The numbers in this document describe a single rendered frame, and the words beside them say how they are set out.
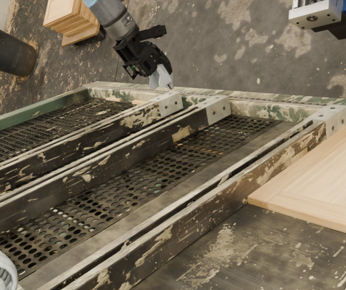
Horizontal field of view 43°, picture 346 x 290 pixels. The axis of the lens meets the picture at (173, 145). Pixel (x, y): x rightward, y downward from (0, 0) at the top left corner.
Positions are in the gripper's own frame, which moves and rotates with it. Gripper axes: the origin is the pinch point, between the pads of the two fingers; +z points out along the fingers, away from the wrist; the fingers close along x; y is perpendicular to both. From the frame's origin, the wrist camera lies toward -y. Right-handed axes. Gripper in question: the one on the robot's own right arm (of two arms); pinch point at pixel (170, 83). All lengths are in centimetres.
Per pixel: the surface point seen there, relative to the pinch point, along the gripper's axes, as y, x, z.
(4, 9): -272, -477, 9
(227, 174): 24.3, 24.0, 11.0
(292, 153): 8.5, 30.4, 22.5
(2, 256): 67, 23, -23
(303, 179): 16.4, 35.5, 23.0
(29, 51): -193, -369, 47
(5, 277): 68, 21, -20
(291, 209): 29, 39, 18
